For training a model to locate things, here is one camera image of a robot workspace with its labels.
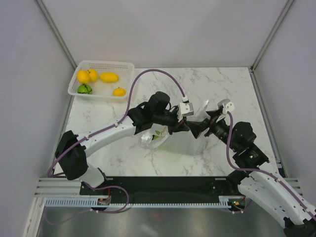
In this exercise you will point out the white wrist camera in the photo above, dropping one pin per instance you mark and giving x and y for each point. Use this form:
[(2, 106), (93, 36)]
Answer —
[(185, 108), (226, 105)]

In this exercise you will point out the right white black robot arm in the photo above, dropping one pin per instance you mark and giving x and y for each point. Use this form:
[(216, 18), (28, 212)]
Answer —
[(256, 178)]

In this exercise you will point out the white lemon-print plastic bag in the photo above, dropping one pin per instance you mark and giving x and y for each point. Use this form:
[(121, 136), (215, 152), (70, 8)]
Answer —
[(158, 138)]

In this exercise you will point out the white slotted cable duct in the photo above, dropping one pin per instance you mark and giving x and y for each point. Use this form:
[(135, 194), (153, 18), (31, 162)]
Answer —
[(95, 202)]

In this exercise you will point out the left aluminium frame post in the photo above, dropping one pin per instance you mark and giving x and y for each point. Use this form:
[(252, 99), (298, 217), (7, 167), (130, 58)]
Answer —
[(55, 31)]

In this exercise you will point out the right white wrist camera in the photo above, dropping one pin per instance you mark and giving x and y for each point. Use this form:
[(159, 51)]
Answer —
[(226, 105)]

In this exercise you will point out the white plastic fruit basket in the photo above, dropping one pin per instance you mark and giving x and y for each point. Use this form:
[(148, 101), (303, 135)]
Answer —
[(104, 91)]

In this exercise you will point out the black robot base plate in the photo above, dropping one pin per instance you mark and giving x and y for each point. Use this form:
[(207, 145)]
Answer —
[(172, 189)]

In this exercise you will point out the right aluminium frame post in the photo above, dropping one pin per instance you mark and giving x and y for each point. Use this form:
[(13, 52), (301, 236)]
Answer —
[(272, 33)]

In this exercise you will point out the small yellow fake citrus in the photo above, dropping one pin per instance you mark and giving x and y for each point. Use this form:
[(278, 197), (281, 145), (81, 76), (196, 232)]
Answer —
[(119, 92)]

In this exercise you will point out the green black-striped fake fruit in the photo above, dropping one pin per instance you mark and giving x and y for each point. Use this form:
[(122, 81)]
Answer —
[(84, 89)]

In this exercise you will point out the aluminium frame post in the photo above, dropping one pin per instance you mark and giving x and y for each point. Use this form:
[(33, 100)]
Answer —
[(55, 31), (272, 33)]

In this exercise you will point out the small yellow fake lemon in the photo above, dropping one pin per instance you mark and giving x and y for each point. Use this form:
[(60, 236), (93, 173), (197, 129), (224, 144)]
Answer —
[(93, 75)]

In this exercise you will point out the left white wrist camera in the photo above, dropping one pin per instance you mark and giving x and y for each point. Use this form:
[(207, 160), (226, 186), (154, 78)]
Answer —
[(185, 108)]

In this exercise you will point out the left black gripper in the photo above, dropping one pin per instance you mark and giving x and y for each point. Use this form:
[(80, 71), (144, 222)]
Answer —
[(178, 128)]

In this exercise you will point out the yellow fake mango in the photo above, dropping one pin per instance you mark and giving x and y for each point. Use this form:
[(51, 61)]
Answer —
[(108, 77)]

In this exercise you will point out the large yellow fake lemon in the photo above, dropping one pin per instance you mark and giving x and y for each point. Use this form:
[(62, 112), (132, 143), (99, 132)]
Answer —
[(83, 77)]

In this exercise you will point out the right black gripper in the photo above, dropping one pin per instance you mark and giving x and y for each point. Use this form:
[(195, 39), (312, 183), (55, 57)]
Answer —
[(197, 127)]

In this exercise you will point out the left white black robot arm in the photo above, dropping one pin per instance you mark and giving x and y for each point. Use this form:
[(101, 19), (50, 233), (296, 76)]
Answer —
[(74, 149)]

